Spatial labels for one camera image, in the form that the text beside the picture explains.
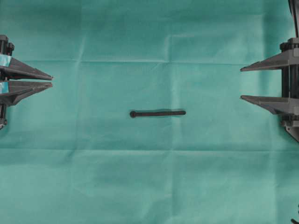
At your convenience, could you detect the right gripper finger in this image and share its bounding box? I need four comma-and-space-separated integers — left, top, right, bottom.
240, 52, 299, 71
240, 95, 299, 115

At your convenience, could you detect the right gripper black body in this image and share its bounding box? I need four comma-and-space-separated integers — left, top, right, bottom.
280, 38, 299, 141

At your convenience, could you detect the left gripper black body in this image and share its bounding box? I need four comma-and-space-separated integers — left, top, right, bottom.
0, 35, 15, 130

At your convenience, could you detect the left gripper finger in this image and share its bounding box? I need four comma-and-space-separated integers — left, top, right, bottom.
0, 55, 52, 80
0, 81, 52, 105

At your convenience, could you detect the black Velcro strap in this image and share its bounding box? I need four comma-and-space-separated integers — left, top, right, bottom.
129, 109, 187, 119

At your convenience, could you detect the green table cloth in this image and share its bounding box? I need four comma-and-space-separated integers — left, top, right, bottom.
0, 0, 299, 224

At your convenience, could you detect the black cable top right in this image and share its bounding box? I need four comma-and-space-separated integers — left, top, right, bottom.
288, 0, 299, 38

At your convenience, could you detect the black cable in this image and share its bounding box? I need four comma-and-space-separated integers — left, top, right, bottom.
288, 0, 299, 38
290, 203, 299, 224

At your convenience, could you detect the black cable bottom right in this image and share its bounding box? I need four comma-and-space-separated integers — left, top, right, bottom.
290, 203, 299, 224

